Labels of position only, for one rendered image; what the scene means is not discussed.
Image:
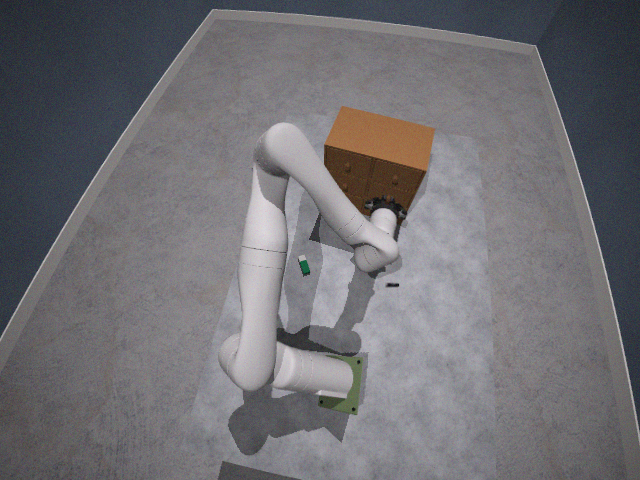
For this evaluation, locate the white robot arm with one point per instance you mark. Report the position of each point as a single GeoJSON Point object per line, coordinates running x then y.
{"type": "Point", "coordinates": [249, 358]}

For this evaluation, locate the brown wooden chest of drawers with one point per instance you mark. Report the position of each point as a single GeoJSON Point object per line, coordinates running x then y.
{"type": "Point", "coordinates": [384, 138]}

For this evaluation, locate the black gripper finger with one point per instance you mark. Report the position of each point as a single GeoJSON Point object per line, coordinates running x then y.
{"type": "Point", "coordinates": [369, 203]}
{"type": "Point", "coordinates": [402, 211]}

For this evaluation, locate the green and white eraser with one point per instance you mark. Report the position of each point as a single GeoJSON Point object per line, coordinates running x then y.
{"type": "Point", "coordinates": [304, 264]}

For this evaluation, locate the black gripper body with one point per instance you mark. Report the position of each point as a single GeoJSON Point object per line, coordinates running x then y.
{"type": "Point", "coordinates": [375, 207]}

